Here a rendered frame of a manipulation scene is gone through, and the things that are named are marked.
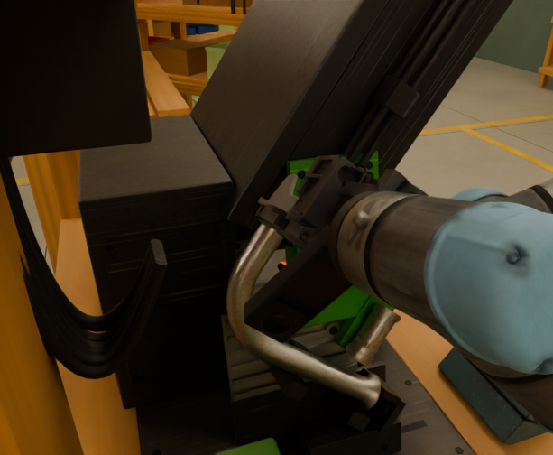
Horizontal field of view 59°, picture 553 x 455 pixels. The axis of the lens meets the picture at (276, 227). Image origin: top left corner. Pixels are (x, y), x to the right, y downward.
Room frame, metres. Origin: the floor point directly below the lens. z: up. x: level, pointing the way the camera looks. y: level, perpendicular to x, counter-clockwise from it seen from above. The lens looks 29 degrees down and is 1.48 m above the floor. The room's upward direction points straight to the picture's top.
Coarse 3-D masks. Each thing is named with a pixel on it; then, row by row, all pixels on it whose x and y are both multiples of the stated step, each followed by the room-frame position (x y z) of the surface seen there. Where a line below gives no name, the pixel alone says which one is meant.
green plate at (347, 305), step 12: (360, 156) 0.55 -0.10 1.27; (372, 156) 0.56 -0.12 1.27; (288, 168) 0.52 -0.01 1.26; (300, 168) 0.52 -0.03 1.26; (372, 168) 0.55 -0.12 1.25; (300, 180) 0.52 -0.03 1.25; (288, 252) 0.56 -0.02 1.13; (336, 300) 0.49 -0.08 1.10; (348, 300) 0.50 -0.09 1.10; (360, 300) 0.50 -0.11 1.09; (324, 312) 0.49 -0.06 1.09; (336, 312) 0.49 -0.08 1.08; (348, 312) 0.49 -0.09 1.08; (312, 324) 0.48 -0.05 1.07
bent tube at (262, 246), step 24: (264, 240) 0.46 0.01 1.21; (240, 264) 0.45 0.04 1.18; (264, 264) 0.45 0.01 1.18; (240, 288) 0.43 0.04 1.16; (240, 312) 0.43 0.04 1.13; (240, 336) 0.42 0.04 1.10; (264, 336) 0.43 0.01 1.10; (264, 360) 0.42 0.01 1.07; (288, 360) 0.42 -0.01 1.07; (312, 360) 0.43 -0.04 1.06; (336, 384) 0.43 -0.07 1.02; (360, 384) 0.44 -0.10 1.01
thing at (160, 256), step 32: (0, 160) 0.33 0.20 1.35; (32, 256) 0.33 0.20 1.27; (160, 256) 0.34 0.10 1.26; (32, 288) 0.29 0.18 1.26; (64, 320) 0.32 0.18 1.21; (96, 320) 0.35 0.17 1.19; (128, 320) 0.34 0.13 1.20; (64, 352) 0.29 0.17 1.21; (96, 352) 0.32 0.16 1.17; (128, 352) 0.31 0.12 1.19
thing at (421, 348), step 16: (400, 320) 0.69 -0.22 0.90; (416, 320) 0.69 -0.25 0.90; (400, 336) 0.65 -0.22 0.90; (416, 336) 0.65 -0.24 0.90; (432, 336) 0.65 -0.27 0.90; (400, 352) 0.61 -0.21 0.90; (416, 352) 0.61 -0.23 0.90; (432, 352) 0.61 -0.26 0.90; (448, 352) 0.61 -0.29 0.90; (416, 368) 0.57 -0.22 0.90; (432, 368) 0.57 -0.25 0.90; (432, 384) 0.54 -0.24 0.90; (448, 384) 0.54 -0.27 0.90; (448, 400) 0.51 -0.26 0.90; (464, 400) 0.51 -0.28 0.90; (448, 416) 0.48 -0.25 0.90; (464, 416) 0.48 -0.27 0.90; (480, 416) 0.48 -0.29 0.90; (464, 432) 0.45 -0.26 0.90; (480, 432) 0.45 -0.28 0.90; (480, 448) 0.43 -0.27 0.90; (496, 448) 0.43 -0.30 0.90; (512, 448) 0.43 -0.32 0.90; (528, 448) 0.43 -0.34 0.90; (544, 448) 0.43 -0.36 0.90
